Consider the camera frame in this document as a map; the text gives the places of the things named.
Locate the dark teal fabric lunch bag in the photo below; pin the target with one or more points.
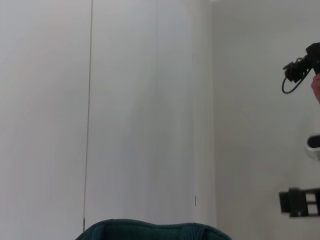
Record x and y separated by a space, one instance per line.
155 231

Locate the white robot head camera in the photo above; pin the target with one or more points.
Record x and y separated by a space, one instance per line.
313 146

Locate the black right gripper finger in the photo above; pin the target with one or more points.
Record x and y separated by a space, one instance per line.
300 202

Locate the person's hand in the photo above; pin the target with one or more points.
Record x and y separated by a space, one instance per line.
317 87

